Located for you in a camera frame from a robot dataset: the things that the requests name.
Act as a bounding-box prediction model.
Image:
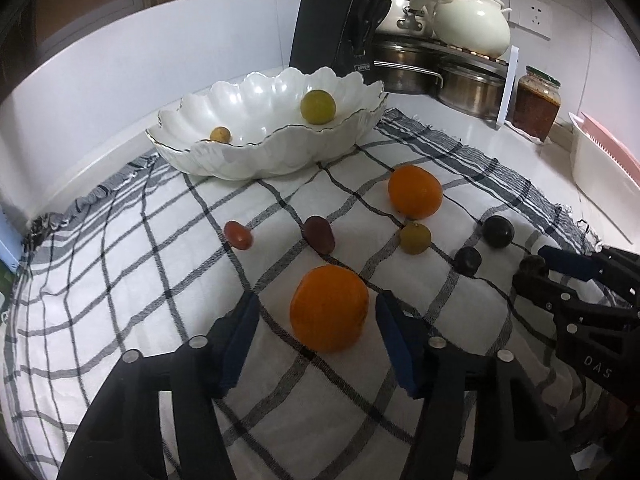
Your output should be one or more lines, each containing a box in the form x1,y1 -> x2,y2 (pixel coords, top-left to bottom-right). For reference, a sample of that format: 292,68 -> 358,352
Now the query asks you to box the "white and pink dish drainer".
570,112 -> 640,211

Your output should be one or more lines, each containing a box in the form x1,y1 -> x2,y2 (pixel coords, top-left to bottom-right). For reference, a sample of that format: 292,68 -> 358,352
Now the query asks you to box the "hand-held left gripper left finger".
57,292 -> 261,480

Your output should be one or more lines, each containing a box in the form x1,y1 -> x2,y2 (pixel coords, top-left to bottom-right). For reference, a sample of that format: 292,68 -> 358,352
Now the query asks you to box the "large green round fruit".
300,89 -> 337,125

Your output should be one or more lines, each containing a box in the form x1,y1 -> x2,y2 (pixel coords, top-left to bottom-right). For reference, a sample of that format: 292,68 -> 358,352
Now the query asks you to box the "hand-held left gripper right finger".
375,290 -> 581,480

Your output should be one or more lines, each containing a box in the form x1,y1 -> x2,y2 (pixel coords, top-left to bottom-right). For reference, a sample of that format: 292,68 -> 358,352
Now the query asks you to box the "black knife block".
289,0 -> 391,86

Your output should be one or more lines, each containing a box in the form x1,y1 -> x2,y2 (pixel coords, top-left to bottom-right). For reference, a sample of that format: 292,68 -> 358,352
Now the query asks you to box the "red cherry tomato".
223,220 -> 254,250

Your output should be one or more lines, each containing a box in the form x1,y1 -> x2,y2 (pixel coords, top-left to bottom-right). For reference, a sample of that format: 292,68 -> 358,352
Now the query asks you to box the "glass jar of red sauce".
511,65 -> 562,143

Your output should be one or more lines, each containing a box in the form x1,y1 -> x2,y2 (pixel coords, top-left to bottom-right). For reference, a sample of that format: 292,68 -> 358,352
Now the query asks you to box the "large orange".
290,265 -> 370,353

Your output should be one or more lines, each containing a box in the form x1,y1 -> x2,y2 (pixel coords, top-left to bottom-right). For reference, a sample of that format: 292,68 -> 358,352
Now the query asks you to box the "small orange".
388,165 -> 444,220

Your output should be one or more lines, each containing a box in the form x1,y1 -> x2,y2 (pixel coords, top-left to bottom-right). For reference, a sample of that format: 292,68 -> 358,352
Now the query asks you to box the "black and white checked cloth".
2,107 -> 608,480

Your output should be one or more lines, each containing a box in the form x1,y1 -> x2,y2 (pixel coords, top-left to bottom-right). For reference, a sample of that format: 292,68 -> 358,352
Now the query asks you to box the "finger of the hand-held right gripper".
538,246 -> 640,306
512,271 -> 640,333

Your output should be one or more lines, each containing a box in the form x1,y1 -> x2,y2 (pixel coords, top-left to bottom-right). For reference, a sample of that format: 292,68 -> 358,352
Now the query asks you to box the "wide steel pot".
372,40 -> 444,95

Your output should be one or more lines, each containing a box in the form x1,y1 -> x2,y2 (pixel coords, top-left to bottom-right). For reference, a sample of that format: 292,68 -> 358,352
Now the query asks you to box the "white ceramic pot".
432,0 -> 513,58

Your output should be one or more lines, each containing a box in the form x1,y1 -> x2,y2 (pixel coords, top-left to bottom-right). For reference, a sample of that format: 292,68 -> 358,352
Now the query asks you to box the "blue pump bottle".
0,210 -> 23,271

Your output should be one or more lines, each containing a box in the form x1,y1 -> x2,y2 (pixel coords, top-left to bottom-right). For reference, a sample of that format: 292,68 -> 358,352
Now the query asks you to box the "dark red oval fruit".
302,215 -> 336,255

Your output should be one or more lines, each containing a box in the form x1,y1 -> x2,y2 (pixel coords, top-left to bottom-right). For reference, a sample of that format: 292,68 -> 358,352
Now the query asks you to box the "white scalloped ceramic bowl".
146,66 -> 388,180

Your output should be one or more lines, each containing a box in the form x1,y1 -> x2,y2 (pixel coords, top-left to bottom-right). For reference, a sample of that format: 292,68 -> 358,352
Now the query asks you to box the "small green-yellow round fruit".
399,222 -> 432,256

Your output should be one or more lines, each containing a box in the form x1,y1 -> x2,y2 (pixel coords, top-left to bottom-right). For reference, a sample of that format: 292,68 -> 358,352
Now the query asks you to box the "white pot rack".
375,35 -> 521,131

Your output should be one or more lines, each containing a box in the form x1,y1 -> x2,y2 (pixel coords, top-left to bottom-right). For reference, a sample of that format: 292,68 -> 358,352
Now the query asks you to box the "steel stockpot with lid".
375,0 -> 436,37

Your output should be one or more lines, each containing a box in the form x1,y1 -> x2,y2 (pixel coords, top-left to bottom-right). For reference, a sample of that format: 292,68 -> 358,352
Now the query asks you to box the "small steel pot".
437,60 -> 506,121

